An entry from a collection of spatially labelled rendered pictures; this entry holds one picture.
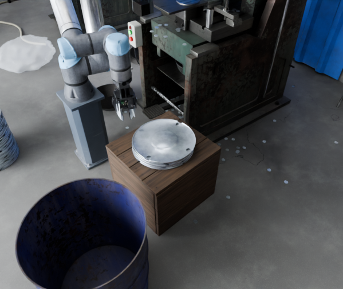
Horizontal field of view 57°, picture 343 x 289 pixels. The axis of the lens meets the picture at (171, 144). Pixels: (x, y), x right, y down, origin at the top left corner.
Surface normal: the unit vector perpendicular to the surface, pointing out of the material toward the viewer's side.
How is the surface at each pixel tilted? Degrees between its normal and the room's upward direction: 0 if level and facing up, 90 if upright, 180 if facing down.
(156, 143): 0
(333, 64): 90
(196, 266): 0
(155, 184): 0
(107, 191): 88
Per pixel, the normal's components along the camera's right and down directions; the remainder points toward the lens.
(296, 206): 0.00, -0.71
